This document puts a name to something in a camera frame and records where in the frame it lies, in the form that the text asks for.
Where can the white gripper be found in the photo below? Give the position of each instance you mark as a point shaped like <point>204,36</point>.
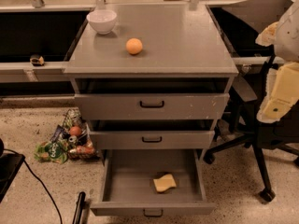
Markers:
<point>289,39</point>

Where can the yellow sponge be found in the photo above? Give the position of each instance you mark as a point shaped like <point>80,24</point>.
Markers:
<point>164,183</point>

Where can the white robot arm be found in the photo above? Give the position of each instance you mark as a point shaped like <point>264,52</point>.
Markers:
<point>286,44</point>

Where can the grey top drawer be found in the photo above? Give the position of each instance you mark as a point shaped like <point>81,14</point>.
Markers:
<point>149,98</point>

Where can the grey drawer cabinet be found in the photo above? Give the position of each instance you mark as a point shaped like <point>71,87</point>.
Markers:
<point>179,41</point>

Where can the grey middle drawer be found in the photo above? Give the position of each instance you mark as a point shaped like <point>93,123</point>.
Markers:
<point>151,134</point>

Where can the black office chair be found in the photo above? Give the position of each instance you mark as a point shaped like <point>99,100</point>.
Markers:
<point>241,24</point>

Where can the orange ball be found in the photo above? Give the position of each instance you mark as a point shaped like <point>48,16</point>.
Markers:
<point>134,46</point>

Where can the white bowl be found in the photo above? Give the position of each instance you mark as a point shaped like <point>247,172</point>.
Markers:
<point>102,20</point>

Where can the black pole stand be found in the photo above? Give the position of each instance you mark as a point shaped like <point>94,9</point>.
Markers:
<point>79,208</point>

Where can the green snack bag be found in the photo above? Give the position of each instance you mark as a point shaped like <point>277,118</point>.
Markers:
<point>51,151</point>

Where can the small yellow black toy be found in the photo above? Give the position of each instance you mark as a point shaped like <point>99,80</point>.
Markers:
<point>37,60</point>

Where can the black box on floor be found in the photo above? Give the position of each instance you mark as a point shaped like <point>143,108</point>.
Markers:
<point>10,164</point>

